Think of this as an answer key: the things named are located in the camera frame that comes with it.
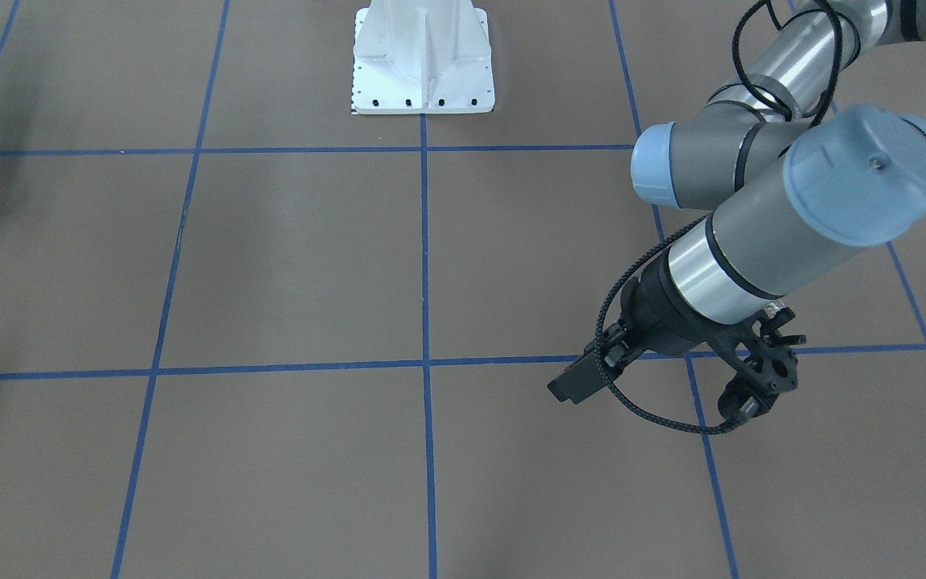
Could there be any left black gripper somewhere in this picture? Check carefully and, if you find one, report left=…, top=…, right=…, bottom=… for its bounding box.
left=547, top=257, right=721, bottom=404

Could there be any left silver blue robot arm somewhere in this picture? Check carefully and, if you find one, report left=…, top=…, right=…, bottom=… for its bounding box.
left=547, top=1, right=926, bottom=419

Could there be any white pedestal column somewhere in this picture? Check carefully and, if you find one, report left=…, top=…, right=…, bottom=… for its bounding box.
left=350, top=1, right=496, bottom=115

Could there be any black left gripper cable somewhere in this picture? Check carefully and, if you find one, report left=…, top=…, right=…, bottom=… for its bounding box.
left=595, top=0, right=866, bottom=437

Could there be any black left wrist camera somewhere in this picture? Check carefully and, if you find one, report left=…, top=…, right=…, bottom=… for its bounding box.
left=704, top=302, right=807, bottom=425

